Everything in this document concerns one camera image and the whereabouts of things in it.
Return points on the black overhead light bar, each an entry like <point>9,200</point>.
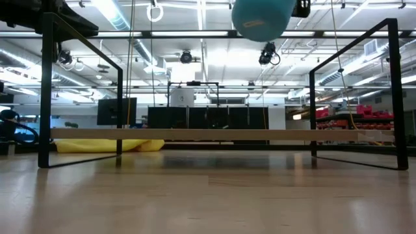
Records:
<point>232,33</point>

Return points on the black metal frame stand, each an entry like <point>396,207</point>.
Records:
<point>193,83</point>

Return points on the shelf with red bins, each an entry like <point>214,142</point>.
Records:
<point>364,112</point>

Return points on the white box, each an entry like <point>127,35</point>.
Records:
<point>182,97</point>

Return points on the black round ceiling fixture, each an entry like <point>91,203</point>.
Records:
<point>65,58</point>
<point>186,57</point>

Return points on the black office chair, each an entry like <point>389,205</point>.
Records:
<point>8,128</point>

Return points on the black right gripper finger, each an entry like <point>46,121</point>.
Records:
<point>301,10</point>

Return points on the black monitor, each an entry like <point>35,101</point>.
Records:
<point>109,112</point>

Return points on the black partition panels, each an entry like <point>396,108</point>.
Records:
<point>208,117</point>

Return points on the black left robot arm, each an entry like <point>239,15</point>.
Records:
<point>19,13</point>

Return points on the yellow cloth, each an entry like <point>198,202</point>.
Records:
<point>97,146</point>

